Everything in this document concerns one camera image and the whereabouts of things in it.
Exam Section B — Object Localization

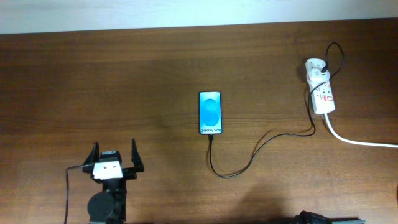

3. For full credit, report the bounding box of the black USB charging cable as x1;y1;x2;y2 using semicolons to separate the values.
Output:
208;42;345;179

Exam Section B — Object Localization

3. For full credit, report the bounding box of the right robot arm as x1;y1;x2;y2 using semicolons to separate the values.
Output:
292;211;366;224

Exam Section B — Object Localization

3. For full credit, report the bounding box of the white power strip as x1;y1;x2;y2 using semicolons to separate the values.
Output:
305;58;335;114

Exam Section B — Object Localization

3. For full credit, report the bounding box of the white power strip cord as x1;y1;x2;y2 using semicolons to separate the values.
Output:
322;113;398;149

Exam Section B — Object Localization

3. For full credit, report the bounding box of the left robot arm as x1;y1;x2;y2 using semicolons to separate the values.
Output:
82;139;144;224

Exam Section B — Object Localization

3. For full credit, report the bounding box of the blue-screen Samsung smartphone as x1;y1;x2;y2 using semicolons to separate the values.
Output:
199;91;223;135

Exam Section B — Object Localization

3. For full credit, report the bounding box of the white USB charger adapter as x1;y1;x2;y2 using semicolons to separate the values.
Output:
307;68;330;85

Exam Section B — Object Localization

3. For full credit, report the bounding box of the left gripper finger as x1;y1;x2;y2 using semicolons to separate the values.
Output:
83;142;100;165
131;139;144;169

